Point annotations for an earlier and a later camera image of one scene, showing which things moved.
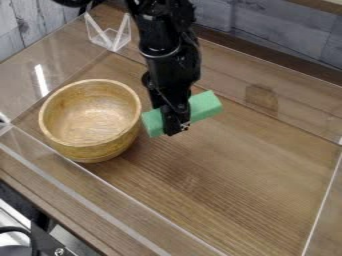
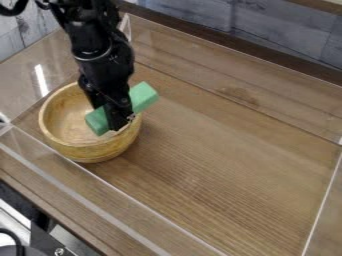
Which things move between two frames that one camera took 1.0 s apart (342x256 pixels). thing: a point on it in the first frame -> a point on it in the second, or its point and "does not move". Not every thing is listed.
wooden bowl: x=89 y=119 does not move
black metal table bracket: x=44 y=244 does not move
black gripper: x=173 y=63 -> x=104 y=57
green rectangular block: x=204 y=104 -> x=141 y=94
